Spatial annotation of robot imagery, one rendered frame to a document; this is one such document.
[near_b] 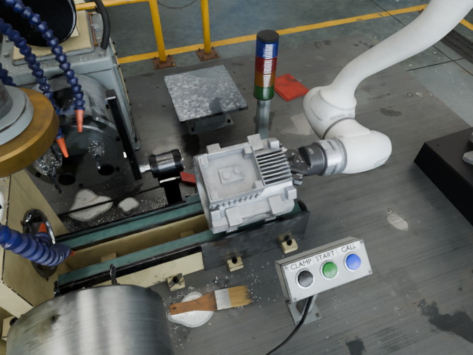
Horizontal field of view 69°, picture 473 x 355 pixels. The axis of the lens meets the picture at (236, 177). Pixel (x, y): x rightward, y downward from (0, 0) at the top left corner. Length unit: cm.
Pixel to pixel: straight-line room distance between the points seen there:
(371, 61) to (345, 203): 45
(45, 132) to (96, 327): 29
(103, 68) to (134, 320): 71
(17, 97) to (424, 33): 71
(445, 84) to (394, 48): 254
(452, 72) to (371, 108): 211
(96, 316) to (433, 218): 95
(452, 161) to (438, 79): 221
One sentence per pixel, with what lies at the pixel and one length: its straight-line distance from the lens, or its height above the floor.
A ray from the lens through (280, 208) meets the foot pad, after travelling 78.
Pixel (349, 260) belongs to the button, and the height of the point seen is 107.
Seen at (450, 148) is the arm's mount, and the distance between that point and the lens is 128.
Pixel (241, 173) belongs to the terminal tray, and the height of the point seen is 111.
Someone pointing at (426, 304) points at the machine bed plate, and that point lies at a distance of 104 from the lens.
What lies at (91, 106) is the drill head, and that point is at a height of 114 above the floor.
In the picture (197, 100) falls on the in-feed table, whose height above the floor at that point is 92.
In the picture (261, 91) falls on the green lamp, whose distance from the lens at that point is 104.
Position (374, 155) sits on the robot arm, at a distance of 92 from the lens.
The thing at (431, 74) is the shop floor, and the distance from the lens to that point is 344.
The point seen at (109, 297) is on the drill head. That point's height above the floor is 115.
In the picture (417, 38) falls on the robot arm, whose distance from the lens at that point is 80.
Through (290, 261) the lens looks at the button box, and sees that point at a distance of 67.
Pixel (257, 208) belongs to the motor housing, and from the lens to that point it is 78.
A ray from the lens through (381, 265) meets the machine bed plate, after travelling 104.
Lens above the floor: 167
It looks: 50 degrees down
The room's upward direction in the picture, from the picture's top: straight up
